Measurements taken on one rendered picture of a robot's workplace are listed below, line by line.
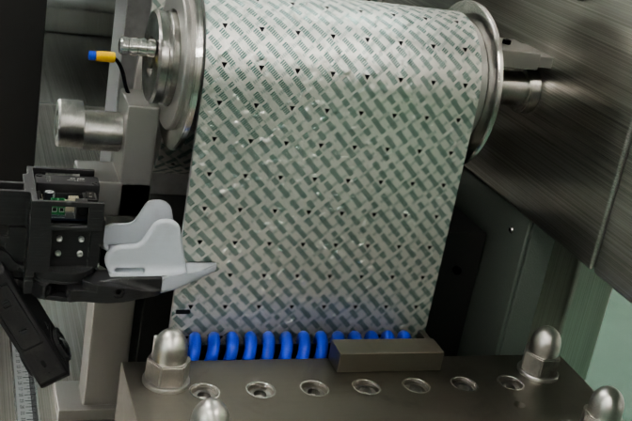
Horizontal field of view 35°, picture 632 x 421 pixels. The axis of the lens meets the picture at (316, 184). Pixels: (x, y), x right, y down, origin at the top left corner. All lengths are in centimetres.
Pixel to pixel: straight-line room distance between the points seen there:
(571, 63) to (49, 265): 46
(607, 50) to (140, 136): 39
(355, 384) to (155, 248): 20
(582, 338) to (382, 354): 41
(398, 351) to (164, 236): 22
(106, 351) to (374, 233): 27
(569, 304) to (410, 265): 33
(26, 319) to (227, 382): 16
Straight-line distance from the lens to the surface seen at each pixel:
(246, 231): 82
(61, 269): 78
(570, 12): 91
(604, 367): 334
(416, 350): 86
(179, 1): 80
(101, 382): 96
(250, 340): 84
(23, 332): 80
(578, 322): 119
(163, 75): 79
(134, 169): 86
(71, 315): 114
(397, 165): 84
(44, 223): 75
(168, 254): 79
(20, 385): 102
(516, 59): 90
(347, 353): 83
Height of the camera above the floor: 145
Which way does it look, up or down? 20 degrees down
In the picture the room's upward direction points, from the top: 10 degrees clockwise
